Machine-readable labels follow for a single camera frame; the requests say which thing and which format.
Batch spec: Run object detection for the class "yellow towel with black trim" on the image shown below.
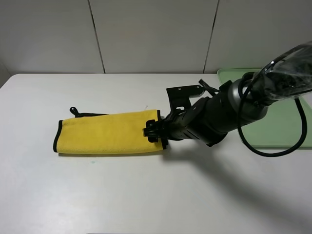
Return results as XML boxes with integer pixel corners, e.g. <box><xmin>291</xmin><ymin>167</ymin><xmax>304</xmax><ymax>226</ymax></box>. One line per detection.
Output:
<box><xmin>53</xmin><ymin>107</ymin><xmax>167</xmax><ymax>155</ymax></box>

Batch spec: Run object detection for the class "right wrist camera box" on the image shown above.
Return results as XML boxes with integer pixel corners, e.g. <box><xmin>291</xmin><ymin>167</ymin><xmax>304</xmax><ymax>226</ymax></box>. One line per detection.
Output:
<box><xmin>166</xmin><ymin>85</ymin><xmax>205</xmax><ymax>114</ymax></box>

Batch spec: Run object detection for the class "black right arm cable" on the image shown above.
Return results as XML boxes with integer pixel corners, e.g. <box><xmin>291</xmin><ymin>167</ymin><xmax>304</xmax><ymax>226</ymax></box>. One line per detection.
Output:
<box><xmin>198</xmin><ymin>41</ymin><xmax>312</xmax><ymax>158</ymax></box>

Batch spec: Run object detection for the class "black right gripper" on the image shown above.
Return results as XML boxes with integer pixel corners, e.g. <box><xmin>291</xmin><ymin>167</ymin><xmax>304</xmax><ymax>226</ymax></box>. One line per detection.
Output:
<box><xmin>143</xmin><ymin>97</ymin><xmax>224</xmax><ymax>146</ymax></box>

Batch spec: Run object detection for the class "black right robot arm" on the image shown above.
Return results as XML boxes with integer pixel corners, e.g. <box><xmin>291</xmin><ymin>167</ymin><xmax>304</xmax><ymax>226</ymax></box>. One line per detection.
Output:
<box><xmin>143</xmin><ymin>42</ymin><xmax>312</xmax><ymax>146</ymax></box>

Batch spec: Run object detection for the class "light green plastic tray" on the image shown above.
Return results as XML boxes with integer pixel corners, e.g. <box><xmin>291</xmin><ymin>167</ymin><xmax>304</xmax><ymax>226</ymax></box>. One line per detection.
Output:
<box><xmin>217</xmin><ymin>69</ymin><xmax>312</xmax><ymax>149</ymax></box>

